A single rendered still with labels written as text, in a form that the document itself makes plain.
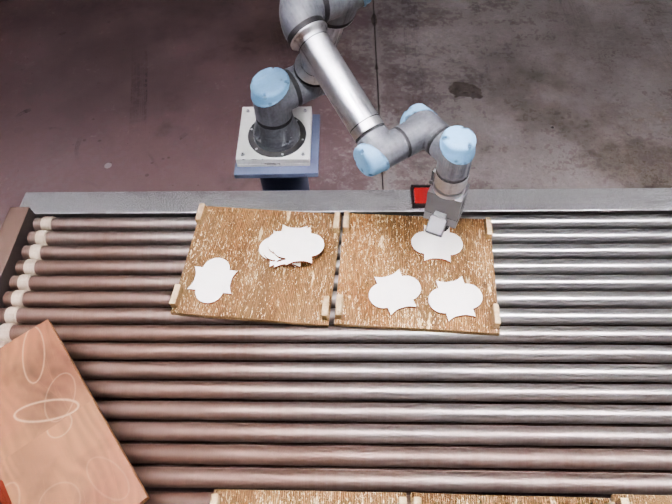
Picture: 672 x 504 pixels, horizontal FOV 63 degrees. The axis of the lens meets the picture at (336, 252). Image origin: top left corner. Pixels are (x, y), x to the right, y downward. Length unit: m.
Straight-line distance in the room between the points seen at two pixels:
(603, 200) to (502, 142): 1.46
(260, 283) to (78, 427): 0.53
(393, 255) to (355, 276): 0.12
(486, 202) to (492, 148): 1.47
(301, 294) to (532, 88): 2.41
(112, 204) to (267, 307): 0.61
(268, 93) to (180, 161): 1.54
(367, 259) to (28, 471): 0.90
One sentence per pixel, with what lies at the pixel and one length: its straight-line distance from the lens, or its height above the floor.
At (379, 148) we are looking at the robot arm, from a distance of 1.19.
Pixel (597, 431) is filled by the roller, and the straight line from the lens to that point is 1.41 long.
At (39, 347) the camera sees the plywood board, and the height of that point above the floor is 1.04.
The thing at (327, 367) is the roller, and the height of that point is 0.92.
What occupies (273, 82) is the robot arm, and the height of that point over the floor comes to 1.13.
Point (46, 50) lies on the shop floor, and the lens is 4.22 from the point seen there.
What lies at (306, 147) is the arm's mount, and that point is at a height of 0.90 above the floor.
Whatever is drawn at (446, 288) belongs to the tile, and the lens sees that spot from 1.44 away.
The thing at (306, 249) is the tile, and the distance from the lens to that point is 1.46.
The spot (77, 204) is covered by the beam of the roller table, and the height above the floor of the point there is 0.91.
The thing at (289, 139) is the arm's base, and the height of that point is 0.93.
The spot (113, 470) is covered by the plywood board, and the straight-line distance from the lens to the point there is 1.26.
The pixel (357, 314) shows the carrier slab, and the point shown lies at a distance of 1.39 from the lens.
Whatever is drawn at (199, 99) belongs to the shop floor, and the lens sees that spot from 3.45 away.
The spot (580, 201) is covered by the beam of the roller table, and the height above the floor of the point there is 0.91.
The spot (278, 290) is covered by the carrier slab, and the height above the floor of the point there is 0.94.
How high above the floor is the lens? 2.18
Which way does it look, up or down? 57 degrees down
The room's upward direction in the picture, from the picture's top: 4 degrees counter-clockwise
